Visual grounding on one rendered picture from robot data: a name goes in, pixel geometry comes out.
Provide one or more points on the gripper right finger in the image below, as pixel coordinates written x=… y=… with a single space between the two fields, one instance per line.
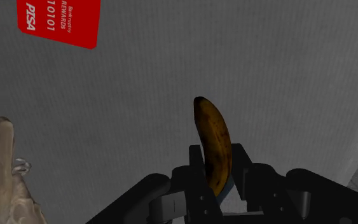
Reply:
x=268 y=189

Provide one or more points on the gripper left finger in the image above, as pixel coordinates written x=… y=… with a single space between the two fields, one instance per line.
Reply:
x=194 y=189

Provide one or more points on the brown spotted banana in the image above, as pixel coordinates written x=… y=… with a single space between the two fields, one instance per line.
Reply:
x=216 y=145

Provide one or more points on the beige figurine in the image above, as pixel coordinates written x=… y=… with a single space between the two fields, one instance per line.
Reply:
x=3 y=183

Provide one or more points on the red plastic card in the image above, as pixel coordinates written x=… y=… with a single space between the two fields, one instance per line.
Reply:
x=59 y=21

